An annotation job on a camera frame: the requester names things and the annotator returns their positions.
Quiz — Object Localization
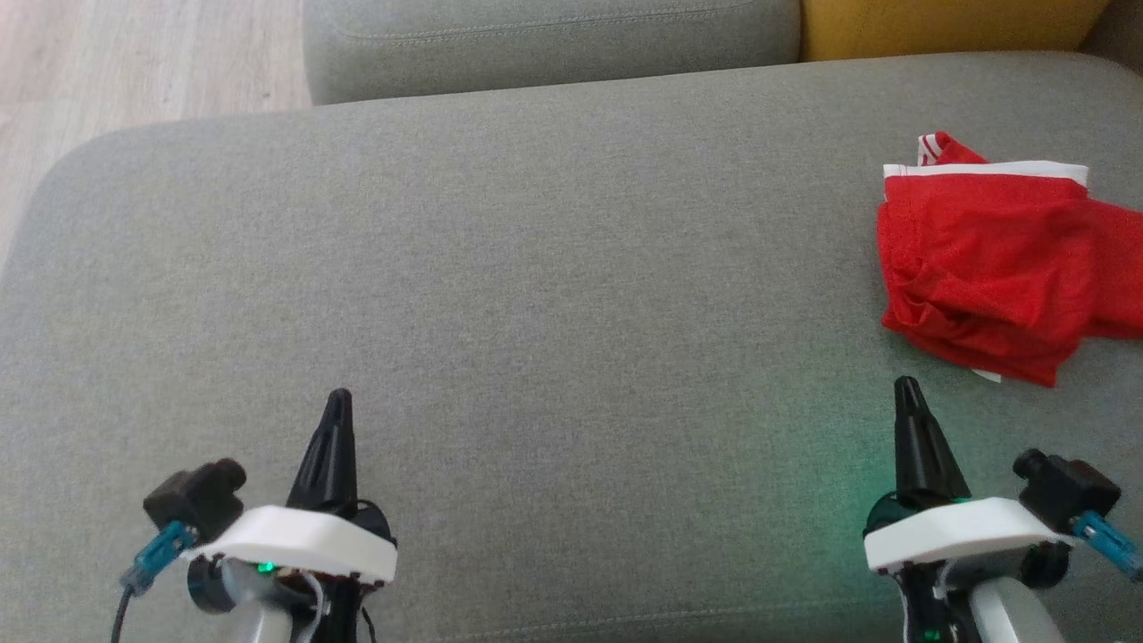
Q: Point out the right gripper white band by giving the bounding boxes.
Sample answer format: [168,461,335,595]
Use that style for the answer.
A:
[863,376,1077,572]

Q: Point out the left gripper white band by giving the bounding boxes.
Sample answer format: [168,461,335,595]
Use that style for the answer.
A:
[179,388,398,586]

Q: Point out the red shorts white stripe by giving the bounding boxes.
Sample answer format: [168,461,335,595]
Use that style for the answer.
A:
[875,161,1104,388]

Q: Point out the red basketball jersey white sleeves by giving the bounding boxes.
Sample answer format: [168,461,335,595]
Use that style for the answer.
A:
[918,132,1143,383]

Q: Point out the large grey sofa ottoman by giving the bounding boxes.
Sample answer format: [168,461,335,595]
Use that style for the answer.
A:
[0,49,1143,643]

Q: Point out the yellow sofa back cushion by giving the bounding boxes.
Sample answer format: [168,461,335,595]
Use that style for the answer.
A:
[801,0,1113,63]

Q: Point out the left arm cable teal plug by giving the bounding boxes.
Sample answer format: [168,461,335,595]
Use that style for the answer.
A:
[112,521,197,643]

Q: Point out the arm cable teal plug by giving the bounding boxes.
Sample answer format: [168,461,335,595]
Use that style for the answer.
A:
[1072,511,1143,581]
[112,521,197,643]

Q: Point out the right arm cable teal plug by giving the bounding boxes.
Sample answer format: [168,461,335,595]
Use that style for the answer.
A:
[1072,511,1143,581]

